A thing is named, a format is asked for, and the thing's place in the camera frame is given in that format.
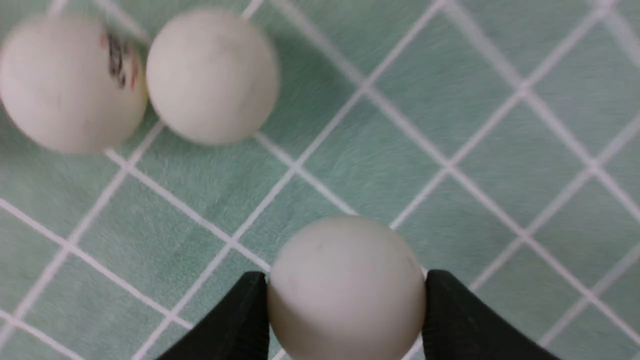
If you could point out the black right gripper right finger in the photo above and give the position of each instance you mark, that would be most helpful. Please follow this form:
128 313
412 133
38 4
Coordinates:
460 326

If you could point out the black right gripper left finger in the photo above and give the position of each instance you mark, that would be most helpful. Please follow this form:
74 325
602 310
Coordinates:
237 328

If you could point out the white ball cluster back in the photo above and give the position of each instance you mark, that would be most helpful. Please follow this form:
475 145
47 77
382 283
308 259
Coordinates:
346 288

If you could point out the white ball cluster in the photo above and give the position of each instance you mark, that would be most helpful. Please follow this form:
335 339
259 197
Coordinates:
346 288
213 77

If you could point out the white ball with printed logo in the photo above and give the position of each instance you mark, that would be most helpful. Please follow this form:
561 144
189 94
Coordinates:
72 84

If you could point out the green checkered tablecloth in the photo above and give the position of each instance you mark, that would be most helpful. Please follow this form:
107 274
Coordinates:
500 138

